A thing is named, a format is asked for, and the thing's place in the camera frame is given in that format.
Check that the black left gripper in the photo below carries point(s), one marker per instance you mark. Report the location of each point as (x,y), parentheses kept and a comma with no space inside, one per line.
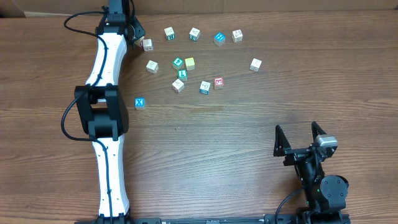
(140,29)

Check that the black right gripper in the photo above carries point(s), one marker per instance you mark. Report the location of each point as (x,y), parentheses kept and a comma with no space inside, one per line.
(295,155)

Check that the green numeral four block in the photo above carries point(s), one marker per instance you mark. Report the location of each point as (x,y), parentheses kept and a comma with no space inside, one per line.
(178,63)

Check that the blue letter X block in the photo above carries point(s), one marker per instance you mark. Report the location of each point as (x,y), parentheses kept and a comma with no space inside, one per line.
(139,103)

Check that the wooden block red side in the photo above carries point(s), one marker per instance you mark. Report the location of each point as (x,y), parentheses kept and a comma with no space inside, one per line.
(139,42)

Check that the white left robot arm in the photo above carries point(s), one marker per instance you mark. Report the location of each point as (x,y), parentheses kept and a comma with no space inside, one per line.
(103,113)

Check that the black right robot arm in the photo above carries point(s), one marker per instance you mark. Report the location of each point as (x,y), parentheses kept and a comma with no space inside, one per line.
(325,194)

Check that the plain wooden block upper left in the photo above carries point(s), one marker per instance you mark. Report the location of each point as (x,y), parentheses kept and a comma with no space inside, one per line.
(147,45)

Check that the plain wooden block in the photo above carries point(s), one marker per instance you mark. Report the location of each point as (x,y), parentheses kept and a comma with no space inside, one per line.
(147,45)
(178,85)

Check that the wooden block teal side left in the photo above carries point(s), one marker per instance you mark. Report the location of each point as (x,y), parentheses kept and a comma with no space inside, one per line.
(169,33)

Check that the wooden block teal side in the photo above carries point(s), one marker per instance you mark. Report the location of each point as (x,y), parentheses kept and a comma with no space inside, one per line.
(194,34)
(169,33)

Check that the wooden block yellow side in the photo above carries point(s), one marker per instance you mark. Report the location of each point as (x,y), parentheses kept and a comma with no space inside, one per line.
(152,66)

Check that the wooden block teal side right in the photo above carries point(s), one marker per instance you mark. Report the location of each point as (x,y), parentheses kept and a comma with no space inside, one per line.
(194,34)

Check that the yellow top wooden block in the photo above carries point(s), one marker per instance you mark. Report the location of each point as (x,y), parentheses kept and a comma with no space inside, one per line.
(190,63)

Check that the green letter L block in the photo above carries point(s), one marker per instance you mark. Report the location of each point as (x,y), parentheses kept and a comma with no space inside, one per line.
(182,75)

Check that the plain wooden block center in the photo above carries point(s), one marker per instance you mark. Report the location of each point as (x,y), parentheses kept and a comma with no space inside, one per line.
(178,85)

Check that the wooden block isolated right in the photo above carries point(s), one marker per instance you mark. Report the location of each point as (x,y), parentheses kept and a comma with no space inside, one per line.
(255,65)

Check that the blue top wooden block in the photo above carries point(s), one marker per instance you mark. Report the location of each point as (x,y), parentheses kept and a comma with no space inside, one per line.
(219,39)

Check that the wooden block blue side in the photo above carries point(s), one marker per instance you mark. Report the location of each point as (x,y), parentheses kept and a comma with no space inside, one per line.
(205,87)

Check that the red letter E block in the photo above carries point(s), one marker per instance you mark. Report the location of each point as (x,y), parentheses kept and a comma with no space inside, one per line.
(218,83)

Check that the wooden block far right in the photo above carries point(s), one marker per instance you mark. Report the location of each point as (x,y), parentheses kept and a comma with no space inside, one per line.
(237,35)

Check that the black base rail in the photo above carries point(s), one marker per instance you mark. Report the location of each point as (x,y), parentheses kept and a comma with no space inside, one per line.
(267,219)

